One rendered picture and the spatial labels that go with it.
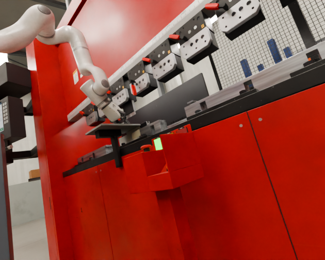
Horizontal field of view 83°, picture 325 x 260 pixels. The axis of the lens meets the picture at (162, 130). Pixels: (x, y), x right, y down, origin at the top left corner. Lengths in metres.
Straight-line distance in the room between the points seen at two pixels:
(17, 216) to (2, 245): 7.25
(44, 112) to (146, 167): 1.49
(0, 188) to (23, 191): 7.24
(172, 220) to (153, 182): 0.13
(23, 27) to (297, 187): 1.30
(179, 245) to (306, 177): 0.40
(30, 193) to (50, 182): 6.35
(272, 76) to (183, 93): 0.92
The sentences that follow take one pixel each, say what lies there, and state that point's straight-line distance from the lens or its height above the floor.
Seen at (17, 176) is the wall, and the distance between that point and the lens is 8.20.
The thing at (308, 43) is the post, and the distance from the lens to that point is 1.58.
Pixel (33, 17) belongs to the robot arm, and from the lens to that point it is 1.24.
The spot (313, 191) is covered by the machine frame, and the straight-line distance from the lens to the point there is 0.65.
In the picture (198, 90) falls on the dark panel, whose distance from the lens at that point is 1.50.
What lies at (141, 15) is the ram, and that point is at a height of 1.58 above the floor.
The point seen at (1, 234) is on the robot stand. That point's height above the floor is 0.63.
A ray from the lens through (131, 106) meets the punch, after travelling 1.21.
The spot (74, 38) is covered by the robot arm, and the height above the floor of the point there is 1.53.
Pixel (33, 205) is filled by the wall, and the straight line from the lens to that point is 8.16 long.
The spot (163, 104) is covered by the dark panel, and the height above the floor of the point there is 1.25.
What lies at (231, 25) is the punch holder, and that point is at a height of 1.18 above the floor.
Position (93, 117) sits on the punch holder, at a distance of 1.54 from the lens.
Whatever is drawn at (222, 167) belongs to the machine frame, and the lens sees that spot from 0.69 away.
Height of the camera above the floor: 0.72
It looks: 11 degrees up
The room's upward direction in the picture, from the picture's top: 14 degrees counter-clockwise
